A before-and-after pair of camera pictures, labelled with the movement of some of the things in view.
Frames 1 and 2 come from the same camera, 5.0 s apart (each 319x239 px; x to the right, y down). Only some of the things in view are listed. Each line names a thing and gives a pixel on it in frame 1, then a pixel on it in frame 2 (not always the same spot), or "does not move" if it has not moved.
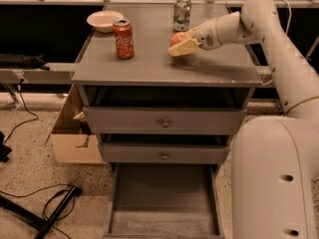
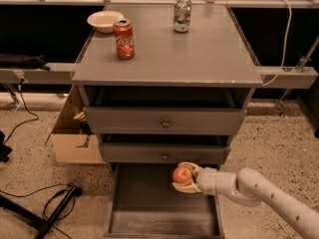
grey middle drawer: [164, 152] does not move
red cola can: [124, 38] does not move
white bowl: [104, 20] does not move
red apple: [178, 38] to [181, 174]
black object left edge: [4, 150] does not move
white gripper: [205, 34] to [206, 180]
